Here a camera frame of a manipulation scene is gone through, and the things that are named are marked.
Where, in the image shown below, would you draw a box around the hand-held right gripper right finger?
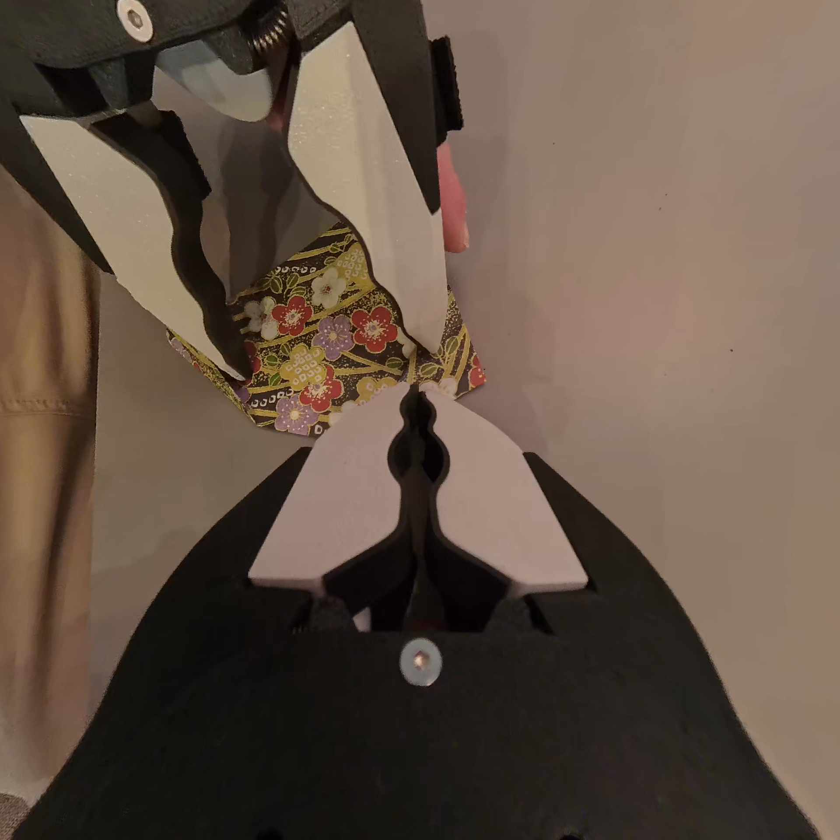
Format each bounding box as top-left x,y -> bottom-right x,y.
408,384 -> 589,632

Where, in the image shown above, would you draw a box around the floral patterned origami paper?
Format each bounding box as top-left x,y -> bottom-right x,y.
167,223 -> 487,435

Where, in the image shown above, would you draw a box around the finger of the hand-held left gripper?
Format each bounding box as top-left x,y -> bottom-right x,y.
20,110 -> 256,387
285,18 -> 454,354

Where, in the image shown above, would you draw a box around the person's left hand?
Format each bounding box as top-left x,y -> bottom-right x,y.
435,143 -> 471,254

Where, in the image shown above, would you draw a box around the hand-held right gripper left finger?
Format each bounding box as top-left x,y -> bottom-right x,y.
248,379 -> 421,632

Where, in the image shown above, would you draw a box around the person's beige trousers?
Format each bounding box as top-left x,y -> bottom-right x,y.
0,164 -> 104,798

